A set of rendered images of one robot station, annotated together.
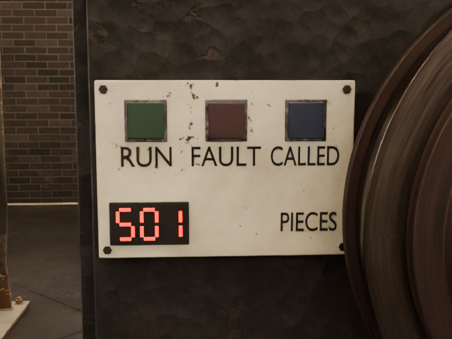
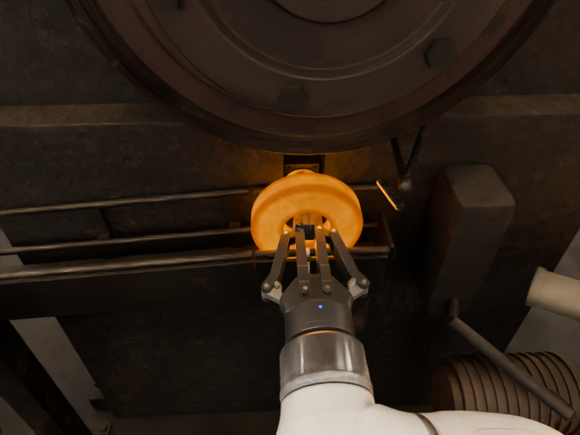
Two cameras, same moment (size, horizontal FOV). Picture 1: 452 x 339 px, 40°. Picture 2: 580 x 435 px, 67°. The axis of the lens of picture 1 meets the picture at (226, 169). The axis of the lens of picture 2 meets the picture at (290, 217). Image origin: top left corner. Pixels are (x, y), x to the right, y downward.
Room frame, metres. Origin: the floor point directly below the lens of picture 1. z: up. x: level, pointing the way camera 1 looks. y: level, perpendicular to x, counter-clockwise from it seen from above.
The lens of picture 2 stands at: (0.08, -0.33, 1.17)
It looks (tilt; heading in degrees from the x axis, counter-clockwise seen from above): 42 degrees down; 1
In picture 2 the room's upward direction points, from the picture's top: straight up
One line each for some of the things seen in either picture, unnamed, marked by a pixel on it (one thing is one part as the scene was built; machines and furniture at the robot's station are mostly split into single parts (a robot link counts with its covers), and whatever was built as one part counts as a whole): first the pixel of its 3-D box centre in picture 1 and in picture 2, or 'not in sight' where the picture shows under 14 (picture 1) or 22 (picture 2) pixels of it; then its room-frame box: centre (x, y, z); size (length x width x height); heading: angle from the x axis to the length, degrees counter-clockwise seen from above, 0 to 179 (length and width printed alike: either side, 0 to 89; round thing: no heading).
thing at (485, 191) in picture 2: not in sight; (455, 242); (0.57, -0.58, 0.68); 0.11 x 0.08 x 0.24; 3
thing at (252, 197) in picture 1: (225, 169); not in sight; (0.63, 0.00, 1.15); 0.26 x 0.02 x 0.18; 93
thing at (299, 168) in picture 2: not in sight; (296, 134); (0.79, -0.33, 0.74); 0.30 x 0.06 x 0.07; 3
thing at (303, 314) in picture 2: not in sight; (317, 311); (0.38, -0.35, 0.76); 0.09 x 0.08 x 0.07; 3
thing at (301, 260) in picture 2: not in sight; (301, 264); (0.45, -0.34, 0.76); 0.11 x 0.01 x 0.04; 5
